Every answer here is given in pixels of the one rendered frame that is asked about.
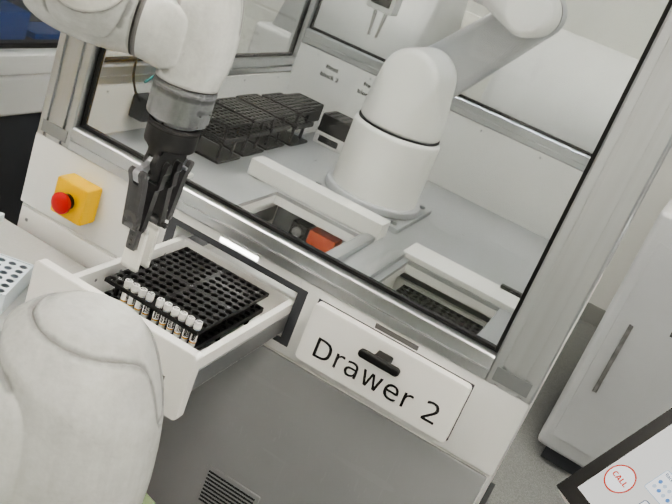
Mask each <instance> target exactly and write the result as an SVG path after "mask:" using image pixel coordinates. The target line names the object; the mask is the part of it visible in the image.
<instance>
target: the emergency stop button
mask: <svg viewBox="0 0 672 504"><path fill-rule="evenodd" d="M51 206H52V208H53V210H54V211H55V212H56V213H58V214H65V213H67V212H68V211H69V210H70V208H71V200H70V198H69V196H68V195H67V194H65V193H64V192H57V193H54V194H53V196H52V198H51Z"/></svg>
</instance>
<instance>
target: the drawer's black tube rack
mask: <svg viewBox="0 0 672 504"><path fill-rule="evenodd" d="M127 274H128V275H127ZM113 275H114V276H116V277H118V279H119V280H123V281H125V279H127V278H129V279H132V280H133V283H138V284H140V287H145V288H147V290H148V291H152V292H154V293H155V297H154V299H155V300H157V298H158V297H162V298H164V299H165V302H171V303H172V304H173V306H177V307H179V308H180V311H186V312H187V313H188V315H192V316H194V317H195V320H201V321H202V322H203V325H202V328H203V329H204V332H203V333H201V334H199V335H198V338H197V341H196V344H195V346H194V347H193V348H195V349H197V350H199V349H201V348H202V347H204V346H206V345H207V344H209V343H211V342H213V341H214V340H215V341H216V342H217V341H219V340H220V338H221V336H223V335H225V334H226V333H228V332H230V331H232V330H233V329H235V328H237V327H239V326H240V325H242V324H244V325H246V324H248V323H249V320H251V319H252V318H254V317H256V316H258V315H259V314H261V313H262V312H263V309H264V308H263V307H262V306H260V305H258V304H256V303H257V302H259V301H261V300H263V299H265V298H266V297H268V296H269V293H268V292H266V291H264V290H262V289H261V288H259V287H257V286H255V285H253V284H252V283H250V282H248V281H246V280H245V279H243V278H241V277H239V276H238V275H236V274H234V273H232V272H231V271H229V270H227V269H225V268H224V267H222V266H220V265H218V264H216V263H215V262H213V261H211V260H209V259H208V258H206V257H204V256H202V255H201V254H199V253H197V252H195V251H194V250H192V249H190V248H188V247H184V248H182V249H179V250H176V251H174V252H171V253H168V254H166V255H163V256H161V257H158V258H155V259H153V260H151V262H150V265H149V267H148V268H144V267H143V266H141V265H140V266H139V270H138V272H136V273H135V272H133V271H131V270H129V269H126V270H124V271H121V272H118V273H116V274H113ZM133 278H134V279H133ZM236 285H237V286H236ZM148 291H147V292H148ZM103 293H104V294H106V295H108V296H110V297H112V298H115V299H117V300H119V301H120V298H121V294H122V291H120V290H119V289H117V288H113V289H111V290H108V291H106V292H103ZM173 306H172V307H173ZM188 315H187V316H188Z"/></svg>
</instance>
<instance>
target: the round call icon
mask: <svg viewBox="0 0 672 504"><path fill-rule="evenodd" d="M596 478H597V479H598V480H599V481H600V482H601V484H602V485H603V486H604V487H605V489H606V490H607V491H608V492H609V493H610V495H611V496H612V497H613V498H614V500H615V501H616V500H618V499H619V498H621V497H622V496H624V495H625V494H627V493H628V492H630V491H631V490H633V489H634V488H636V487H637V486H639V485H640V484H642V483H643V482H645V481H644V479H643V478H642V477H641V476H640V475H639V474H638V473H637V471H636V470H635V469H634V468H633V467H632V466H631V465H630V463H629V462H628V461H627V460H626V459H625V458H623V459H621V460H620V461H618V462H617V463H615V464H614V465H612V466H611V467H609V468H608V469H606V470H605V471H603V472H602V473H600V474H599V475H597V476H596Z"/></svg>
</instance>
